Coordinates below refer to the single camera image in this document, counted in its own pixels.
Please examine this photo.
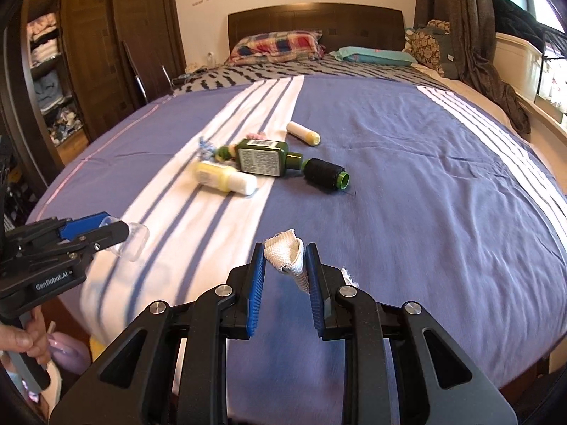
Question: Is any clear plastic wrapper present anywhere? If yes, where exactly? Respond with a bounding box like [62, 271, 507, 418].
[98, 216, 150, 262]

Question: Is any blue white wrapper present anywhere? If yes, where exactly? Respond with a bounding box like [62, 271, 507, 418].
[197, 136, 216, 161]

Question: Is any white fabric scrap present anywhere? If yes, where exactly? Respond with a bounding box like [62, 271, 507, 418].
[263, 229, 309, 294]

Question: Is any green square bottle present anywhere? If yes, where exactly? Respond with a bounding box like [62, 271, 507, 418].
[235, 139, 304, 177]

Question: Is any person's left hand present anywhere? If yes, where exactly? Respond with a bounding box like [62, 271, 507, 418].
[1, 306, 51, 366]

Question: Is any yellow fluffy blanket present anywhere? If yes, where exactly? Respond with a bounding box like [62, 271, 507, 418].
[89, 336, 107, 362]

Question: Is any yellow white small bottle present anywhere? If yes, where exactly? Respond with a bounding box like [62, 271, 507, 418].
[195, 160, 259, 196]

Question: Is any colourful yarn scrap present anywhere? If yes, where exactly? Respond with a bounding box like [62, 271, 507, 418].
[214, 131, 267, 162]

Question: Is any purple striped bed cover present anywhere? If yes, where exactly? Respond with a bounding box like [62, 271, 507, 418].
[31, 76, 566, 387]

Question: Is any brown wooden wardrobe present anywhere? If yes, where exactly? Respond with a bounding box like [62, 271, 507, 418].
[1, 0, 185, 195]

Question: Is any black bottle green cap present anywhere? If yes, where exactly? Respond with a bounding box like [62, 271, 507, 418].
[302, 157, 350, 191]

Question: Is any zebra pattern sheet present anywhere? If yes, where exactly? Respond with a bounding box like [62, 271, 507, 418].
[172, 55, 447, 95]

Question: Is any white yellow tube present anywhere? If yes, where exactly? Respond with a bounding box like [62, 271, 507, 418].
[286, 122, 321, 146]

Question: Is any plaid pillow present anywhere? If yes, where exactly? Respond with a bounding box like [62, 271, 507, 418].
[225, 31, 325, 66]

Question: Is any teal pillow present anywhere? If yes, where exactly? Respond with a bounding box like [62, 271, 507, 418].
[330, 46, 417, 66]

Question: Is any patterned cushion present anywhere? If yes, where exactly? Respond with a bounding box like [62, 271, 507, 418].
[405, 19, 459, 80]

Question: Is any white storage box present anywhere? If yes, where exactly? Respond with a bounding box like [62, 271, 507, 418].
[493, 33, 542, 102]

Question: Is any dark wooden headboard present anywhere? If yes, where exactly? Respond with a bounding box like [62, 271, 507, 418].
[228, 3, 405, 51]

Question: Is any black clothing pile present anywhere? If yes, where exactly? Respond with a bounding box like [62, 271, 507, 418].
[492, 0, 545, 53]

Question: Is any brown curtain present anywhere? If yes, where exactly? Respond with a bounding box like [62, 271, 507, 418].
[414, 0, 532, 136]

